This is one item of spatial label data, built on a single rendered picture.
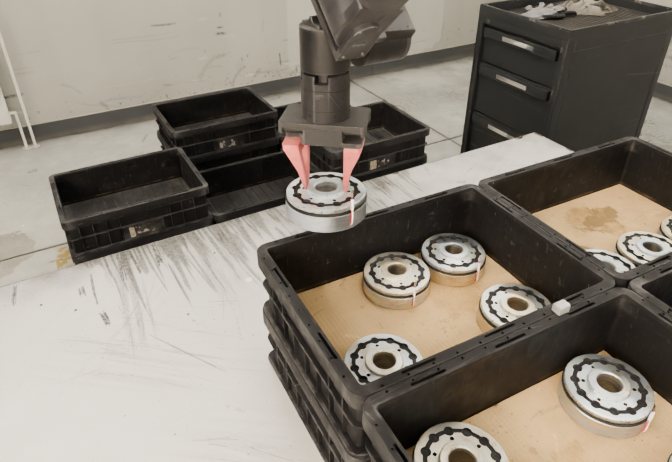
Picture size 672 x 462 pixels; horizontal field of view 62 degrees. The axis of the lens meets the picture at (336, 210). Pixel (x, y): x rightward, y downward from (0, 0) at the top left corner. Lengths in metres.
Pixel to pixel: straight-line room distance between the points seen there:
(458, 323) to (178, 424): 0.43
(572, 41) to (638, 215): 1.05
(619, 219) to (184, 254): 0.85
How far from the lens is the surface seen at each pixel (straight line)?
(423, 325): 0.83
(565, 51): 2.13
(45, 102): 3.58
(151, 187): 1.89
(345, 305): 0.85
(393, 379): 0.62
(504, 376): 0.72
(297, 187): 0.72
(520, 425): 0.74
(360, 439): 0.69
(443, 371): 0.65
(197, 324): 1.03
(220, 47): 3.70
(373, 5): 0.54
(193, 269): 1.15
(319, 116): 0.64
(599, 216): 1.15
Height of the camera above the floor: 1.40
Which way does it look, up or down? 33 degrees down
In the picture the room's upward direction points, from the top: straight up
